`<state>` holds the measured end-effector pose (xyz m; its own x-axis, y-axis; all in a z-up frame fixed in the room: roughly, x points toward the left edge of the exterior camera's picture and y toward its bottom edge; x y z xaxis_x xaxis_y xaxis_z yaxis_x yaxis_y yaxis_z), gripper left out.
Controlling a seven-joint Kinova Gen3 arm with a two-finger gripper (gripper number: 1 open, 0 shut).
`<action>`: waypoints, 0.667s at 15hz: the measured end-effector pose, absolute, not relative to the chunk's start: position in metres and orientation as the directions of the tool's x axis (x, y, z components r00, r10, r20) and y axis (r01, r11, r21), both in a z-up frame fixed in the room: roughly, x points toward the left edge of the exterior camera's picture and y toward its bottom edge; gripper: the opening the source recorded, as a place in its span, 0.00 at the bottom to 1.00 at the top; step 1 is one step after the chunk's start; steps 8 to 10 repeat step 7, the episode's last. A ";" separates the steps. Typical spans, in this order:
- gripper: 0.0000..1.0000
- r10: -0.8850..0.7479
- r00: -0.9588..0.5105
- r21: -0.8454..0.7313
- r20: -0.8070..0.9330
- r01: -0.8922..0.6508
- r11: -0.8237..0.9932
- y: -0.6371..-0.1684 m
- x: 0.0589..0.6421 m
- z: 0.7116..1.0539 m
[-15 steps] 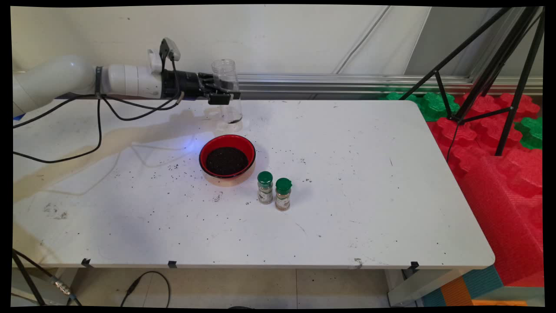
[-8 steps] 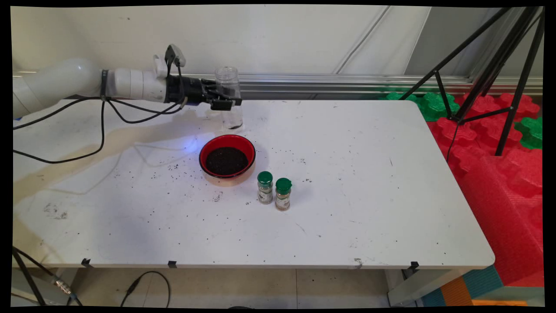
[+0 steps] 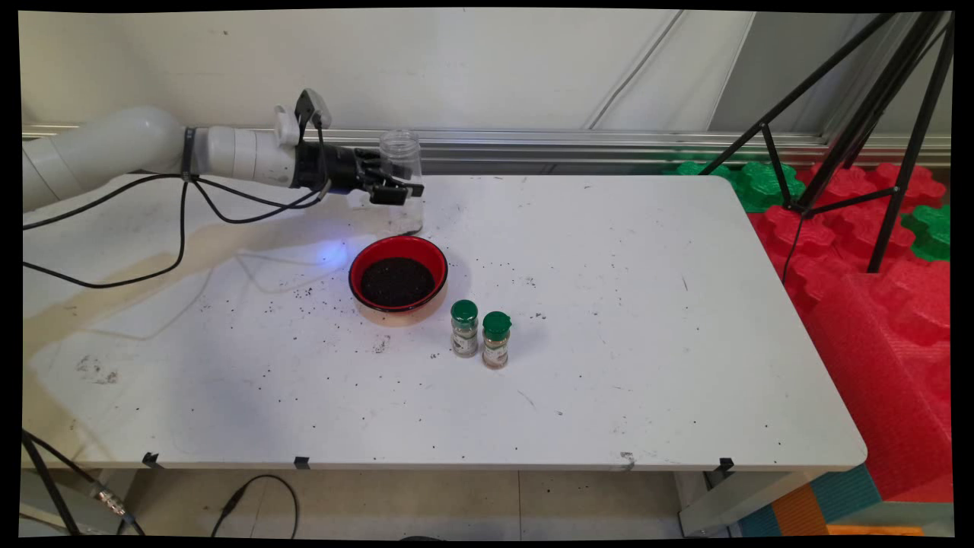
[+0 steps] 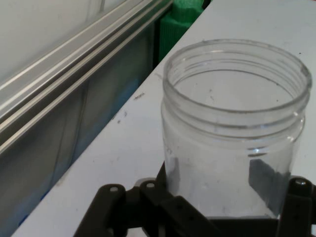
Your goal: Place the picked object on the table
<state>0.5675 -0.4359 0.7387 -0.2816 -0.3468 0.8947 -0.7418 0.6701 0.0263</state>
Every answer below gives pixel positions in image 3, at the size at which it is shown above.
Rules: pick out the clear plastic jar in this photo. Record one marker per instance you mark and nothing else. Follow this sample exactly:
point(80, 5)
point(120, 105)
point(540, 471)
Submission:
point(403, 152)

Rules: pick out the grey metal table leg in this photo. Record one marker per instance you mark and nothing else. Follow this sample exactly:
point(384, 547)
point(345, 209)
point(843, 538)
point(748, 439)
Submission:
point(84, 525)
point(730, 502)

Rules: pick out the green foam puzzle piece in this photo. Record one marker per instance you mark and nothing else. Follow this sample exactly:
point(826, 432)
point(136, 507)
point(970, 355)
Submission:
point(749, 186)
point(932, 236)

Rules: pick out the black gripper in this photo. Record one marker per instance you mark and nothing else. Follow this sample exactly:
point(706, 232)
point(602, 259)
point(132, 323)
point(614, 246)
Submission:
point(327, 167)

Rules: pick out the orange foam mat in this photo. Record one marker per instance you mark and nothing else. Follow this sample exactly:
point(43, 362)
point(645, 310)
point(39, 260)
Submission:
point(799, 514)

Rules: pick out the large red foam block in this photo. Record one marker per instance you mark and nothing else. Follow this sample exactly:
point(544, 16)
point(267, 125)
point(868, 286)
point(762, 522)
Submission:
point(890, 365)

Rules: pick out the spice jar with green lid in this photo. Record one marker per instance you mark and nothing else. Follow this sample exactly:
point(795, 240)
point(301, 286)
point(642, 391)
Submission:
point(465, 327)
point(496, 339)

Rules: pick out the teal foam mat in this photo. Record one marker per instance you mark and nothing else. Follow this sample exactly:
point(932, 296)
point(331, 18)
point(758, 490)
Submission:
point(845, 491)

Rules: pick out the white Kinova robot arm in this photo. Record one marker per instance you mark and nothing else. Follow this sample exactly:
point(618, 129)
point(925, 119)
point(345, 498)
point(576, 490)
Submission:
point(122, 144)

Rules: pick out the aluminium wall rail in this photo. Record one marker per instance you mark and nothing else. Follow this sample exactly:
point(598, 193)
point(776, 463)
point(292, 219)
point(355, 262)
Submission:
point(571, 143)

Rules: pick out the black tripod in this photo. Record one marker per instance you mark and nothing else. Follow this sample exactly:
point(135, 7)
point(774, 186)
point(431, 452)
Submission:
point(867, 122)

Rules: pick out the red bowl with black rim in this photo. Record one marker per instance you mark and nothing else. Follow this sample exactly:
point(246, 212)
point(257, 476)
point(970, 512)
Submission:
point(396, 247)

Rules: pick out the black seeds heap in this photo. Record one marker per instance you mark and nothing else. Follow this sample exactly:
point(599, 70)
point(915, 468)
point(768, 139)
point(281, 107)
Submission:
point(397, 281)

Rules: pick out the orange foam strip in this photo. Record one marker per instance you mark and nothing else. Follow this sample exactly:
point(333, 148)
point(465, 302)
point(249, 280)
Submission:
point(875, 530)

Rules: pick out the red foam puzzle mat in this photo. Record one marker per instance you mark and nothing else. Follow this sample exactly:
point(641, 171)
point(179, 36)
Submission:
point(829, 236)

